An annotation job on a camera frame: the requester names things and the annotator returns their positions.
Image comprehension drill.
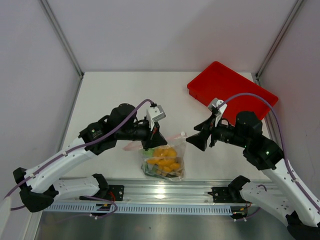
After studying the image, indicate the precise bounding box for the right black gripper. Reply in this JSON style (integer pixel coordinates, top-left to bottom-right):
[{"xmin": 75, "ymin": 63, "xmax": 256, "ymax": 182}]
[{"xmin": 185, "ymin": 112, "xmax": 248, "ymax": 151}]

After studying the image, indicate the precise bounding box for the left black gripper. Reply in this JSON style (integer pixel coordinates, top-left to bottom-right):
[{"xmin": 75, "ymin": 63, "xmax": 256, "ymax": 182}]
[{"xmin": 116, "ymin": 118, "xmax": 168, "ymax": 151}]

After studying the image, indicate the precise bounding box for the green vegetable toy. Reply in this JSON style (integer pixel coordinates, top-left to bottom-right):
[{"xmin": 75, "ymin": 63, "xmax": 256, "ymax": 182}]
[{"xmin": 142, "ymin": 148, "xmax": 155, "ymax": 158}]

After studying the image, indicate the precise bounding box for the yellow ginger toy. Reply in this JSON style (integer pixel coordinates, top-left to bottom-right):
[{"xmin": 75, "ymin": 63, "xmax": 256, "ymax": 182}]
[{"xmin": 145, "ymin": 147, "xmax": 182, "ymax": 177}]

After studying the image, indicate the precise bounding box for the clear pink zip top bag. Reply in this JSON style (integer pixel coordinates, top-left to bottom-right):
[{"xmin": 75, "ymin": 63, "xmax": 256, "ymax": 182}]
[{"xmin": 122, "ymin": 131, "xmax": 187, "ymax": 182}]

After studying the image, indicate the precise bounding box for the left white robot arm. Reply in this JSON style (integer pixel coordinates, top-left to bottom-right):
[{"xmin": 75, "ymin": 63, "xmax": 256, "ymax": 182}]
[{"xmin": 13, "ymin": 103, "xmax": 167, "ymax": 213}]

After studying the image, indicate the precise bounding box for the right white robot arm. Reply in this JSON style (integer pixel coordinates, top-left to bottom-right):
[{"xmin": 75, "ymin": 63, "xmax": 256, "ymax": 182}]
[{"xmin": 186, "ymin": 111, "xmax": 320, "ymax": 240}]

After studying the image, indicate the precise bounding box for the red plastic tray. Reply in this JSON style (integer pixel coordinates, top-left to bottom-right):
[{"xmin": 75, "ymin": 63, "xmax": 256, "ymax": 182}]
[{"xmin": 187, "ymin": 61, "xmax": 279, "ymax": 125}]

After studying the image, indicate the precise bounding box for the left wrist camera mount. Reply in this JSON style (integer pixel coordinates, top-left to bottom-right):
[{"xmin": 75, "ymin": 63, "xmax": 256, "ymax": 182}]
[{"xmin": 146, "ymin": 105, "xmax": 166, "ymax": 130}]

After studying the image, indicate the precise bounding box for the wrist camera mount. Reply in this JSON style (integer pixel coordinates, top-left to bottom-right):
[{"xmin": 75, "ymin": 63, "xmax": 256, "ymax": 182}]
[
  {"xmin": 146, "ymin": 105, "xmax": 166, "ymax": 130},
  {"xmin": 207, "ymin": 98, "xmax": 228, "ymax": 125}
]

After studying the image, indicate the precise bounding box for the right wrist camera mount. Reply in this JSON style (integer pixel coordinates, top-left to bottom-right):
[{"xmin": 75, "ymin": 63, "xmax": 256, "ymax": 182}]
[{"xmin": 207, "ymin": 98, "xmax": 228, "ymax": 125}]

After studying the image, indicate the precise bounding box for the aluminium frame rail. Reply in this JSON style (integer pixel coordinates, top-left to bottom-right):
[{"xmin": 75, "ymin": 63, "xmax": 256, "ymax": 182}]
[{"xmin": 106, "ymin": 178, "xmax": 231, "ymax": 205}]

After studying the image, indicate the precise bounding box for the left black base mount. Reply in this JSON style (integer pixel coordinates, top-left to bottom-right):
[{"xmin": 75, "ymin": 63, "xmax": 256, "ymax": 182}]
[{"xmin": 92, "ymin": 173, "xmax": 125, "ymax": 202}]

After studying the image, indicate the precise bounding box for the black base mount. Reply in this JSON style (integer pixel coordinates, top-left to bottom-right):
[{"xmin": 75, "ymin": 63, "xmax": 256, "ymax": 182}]
[
  {"xmin": 207, "ymin": 175, "xmax": 251, "ymax": 204},
  {"xmin": 92, "ymin": 173, "xmax": 125, "ymax": 202}
]

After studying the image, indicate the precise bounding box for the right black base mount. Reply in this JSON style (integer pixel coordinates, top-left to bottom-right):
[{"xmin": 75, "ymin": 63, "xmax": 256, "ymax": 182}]
[{"xmin": 207, "ymin": 175, "xmax": 251, "ymax": 204}]

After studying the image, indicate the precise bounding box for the white slotted cable duct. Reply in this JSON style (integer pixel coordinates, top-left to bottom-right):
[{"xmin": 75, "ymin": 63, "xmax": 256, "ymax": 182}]
[{"xmin": 45, "ymin": 202, "xmax": 233, "ymax": 216}]

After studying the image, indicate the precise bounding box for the right corner aluminium post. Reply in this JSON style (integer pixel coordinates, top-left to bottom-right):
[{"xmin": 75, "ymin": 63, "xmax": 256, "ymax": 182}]
[{"xmin": 254, "ymin": 0, "xmax": 307, "ymax": 83}]

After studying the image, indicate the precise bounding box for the corner aluminium post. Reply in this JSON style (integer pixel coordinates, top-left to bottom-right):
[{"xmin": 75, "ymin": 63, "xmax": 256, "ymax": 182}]
[
  {"xmin": 37, "ymin": 0, "xmax": 84, "ymax": 78},
  {"xmin": 254, "ymin": 0, "xmax": 307, "ymax": 83}
]

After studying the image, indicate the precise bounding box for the left corner aluminium post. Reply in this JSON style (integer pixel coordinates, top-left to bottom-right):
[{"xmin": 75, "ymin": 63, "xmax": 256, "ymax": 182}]
[{"xmin": 37, "ymin": 0, "xmax": 84, "ymax": 78}]

